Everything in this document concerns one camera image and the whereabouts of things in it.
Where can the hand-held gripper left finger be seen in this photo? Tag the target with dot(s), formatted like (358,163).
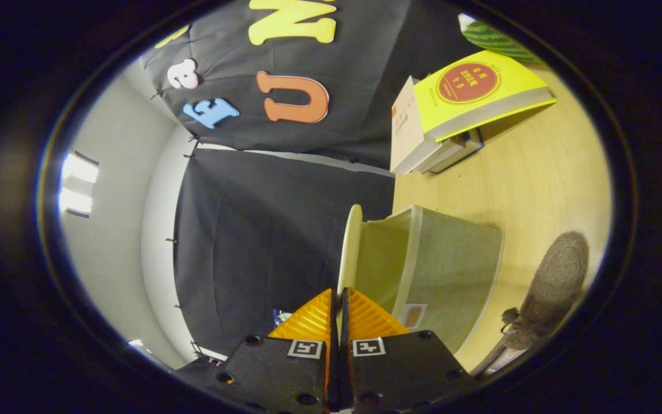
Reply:
(285,374)

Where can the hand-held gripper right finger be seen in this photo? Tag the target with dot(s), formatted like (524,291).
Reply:
(400,368)

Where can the grey fabric storage box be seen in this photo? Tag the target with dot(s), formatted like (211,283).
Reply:
(451,270)

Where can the brown fuzzy shoe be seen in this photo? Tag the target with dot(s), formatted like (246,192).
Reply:
(558,276)

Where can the blue and white packets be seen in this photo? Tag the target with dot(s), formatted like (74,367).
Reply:
(281,317)

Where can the white book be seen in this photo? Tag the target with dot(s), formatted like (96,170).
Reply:
(443,156)

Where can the beige book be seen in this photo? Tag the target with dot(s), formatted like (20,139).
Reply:
(407,126)

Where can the large ceiling light panel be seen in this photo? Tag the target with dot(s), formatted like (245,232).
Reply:
(78,184)

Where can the yellow book with red circle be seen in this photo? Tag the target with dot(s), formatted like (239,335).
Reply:
(480,86)

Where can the watermelon slice plush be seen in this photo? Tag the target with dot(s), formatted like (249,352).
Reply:
(495,40)

